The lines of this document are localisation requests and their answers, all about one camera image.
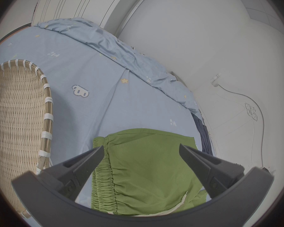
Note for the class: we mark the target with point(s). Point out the grey vertical wall duct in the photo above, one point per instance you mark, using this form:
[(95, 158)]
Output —
[(118, 13)]

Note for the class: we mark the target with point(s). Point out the dark blue garment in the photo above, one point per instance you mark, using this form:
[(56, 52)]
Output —
[(203, 133)]

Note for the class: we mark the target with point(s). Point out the round woven basket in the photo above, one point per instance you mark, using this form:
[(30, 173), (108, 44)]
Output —
[(14, 115)]

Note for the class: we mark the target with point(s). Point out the pale blue quilt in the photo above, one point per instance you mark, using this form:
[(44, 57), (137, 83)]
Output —
[(123, 53)]

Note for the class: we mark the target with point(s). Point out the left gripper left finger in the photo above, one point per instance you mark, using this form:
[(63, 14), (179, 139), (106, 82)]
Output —
[(78, 176)]

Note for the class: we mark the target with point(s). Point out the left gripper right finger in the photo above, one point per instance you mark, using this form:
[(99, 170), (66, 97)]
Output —
[(208, 174)]

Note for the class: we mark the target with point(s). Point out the green shorts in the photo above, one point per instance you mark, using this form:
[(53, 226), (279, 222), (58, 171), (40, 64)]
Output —
[(144, 164)]

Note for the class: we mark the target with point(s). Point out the bed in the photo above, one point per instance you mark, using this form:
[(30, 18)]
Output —
[(85, 126)]

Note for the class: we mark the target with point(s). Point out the white wardrobe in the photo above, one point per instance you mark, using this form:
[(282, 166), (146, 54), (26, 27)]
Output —
[(68, 1)]

